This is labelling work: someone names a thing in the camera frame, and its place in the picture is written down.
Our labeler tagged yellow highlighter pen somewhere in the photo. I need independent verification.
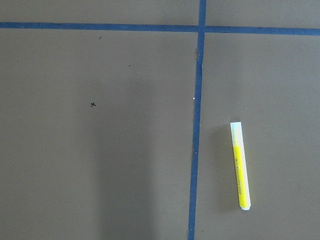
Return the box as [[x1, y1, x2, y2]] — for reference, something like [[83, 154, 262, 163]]
[[230, 122, 251, 211]]

